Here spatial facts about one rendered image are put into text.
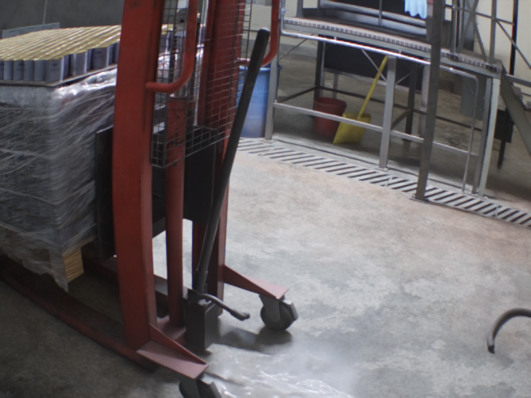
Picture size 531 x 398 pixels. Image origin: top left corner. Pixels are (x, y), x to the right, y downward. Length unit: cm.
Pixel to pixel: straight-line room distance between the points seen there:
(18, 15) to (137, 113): 478
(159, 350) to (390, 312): 120
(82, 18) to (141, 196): 381
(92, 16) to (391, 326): 394
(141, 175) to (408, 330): 144
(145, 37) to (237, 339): 135
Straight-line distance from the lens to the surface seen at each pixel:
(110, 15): 512
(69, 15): 557
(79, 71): 180
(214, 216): 197
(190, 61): 157
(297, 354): 236
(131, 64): 169
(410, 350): 248
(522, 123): 470
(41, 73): 176
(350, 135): 499
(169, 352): 201
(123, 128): 174
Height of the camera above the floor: 147
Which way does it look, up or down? 22 degrees down
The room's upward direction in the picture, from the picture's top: 5 degrees clockwise
